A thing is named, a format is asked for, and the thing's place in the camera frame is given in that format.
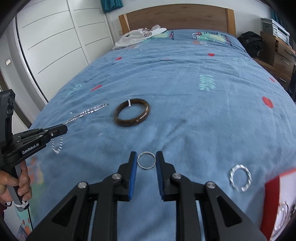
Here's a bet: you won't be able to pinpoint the blue patterned bedspread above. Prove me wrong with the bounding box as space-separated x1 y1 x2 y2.
18 29 295 240

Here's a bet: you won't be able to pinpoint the black backpack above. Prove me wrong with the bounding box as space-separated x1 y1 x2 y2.
238 31 265 58

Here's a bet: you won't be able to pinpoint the twisted silver bangle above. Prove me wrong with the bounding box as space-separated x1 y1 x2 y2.
229 164 252 193
273 201 289 233

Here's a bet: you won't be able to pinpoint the white clothing on bed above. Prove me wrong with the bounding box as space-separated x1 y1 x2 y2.
112 25 167 50

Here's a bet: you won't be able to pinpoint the brown jade bangle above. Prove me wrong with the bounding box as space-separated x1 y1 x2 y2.
114 98 151 127

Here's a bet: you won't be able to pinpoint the white wardrobe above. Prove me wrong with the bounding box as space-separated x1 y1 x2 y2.
1 1 113 110

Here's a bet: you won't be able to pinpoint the teal curtain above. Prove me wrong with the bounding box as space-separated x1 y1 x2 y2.
101 0 123 13

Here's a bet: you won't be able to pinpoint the red jewelry box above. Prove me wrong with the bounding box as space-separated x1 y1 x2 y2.
260 168 295 240

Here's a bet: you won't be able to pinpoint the wooden headboard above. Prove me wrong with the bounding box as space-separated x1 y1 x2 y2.
118 4 236 36

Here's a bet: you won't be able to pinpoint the person's left hand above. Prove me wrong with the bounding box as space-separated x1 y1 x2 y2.
0 161 32 204

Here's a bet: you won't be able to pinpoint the white storage boxes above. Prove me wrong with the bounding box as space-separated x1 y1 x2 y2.
261 18 290 45

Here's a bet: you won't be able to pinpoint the twisted silver bangle on bed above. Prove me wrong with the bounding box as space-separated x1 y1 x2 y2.
229 164 252 193

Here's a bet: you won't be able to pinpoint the small silver ring bangle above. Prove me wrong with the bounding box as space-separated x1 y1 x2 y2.
137 152 156 170

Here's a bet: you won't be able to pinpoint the wooden drawer cabinet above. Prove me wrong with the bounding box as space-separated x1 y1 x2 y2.
254 31 295 91

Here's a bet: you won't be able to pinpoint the silver pearl necklace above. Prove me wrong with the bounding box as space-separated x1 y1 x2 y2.
51 102 110 155

